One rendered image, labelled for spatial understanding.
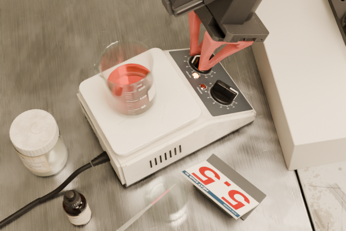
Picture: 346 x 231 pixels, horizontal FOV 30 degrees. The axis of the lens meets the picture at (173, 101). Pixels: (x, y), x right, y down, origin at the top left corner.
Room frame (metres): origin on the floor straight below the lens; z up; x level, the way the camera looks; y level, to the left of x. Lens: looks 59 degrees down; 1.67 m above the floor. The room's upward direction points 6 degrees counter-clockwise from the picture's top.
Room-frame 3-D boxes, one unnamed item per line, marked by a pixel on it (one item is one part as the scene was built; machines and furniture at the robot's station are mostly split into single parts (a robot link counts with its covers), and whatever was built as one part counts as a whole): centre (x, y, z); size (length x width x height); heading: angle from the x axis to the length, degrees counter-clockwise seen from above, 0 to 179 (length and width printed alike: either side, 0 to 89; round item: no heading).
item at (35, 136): (0.40, 0.18, 0.94); 0.06 x 0.06 x 0.08
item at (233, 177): (0.32, -0.05, 0.92); 0.09 x 0.06 x 0.04; 42
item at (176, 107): (0.42, 0.04, 0.98); 0.12 x 0.12 x 0.01; 24
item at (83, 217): (0.31, 0.13, 0.93); 0.03 x 0.03 x 0.07
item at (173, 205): (0.32, 0.02, 0.91); 0.06 x 0.06 x 0.02
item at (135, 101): (0.42, 0.05, 1.03); 0.07 x 0.06 x 0.08; 102
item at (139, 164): (0.43, 0.02, 0.94); 0.22 x 0.13 x 0.08; 114
